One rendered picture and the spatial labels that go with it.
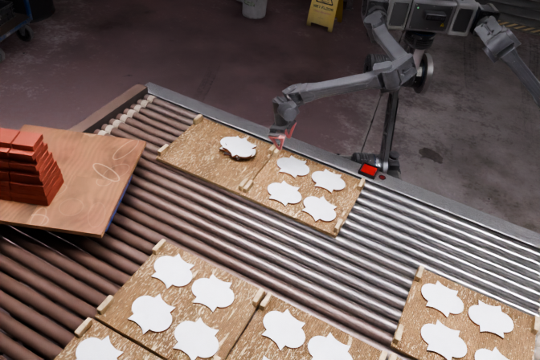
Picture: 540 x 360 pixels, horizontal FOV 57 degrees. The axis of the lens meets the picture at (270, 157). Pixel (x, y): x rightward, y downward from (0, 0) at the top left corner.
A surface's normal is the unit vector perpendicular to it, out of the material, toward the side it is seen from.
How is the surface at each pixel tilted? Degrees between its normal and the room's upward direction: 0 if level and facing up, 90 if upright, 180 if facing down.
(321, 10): 78
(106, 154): 0
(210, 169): 0
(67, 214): 0
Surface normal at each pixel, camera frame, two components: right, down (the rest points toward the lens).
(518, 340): 0.10, -0.76
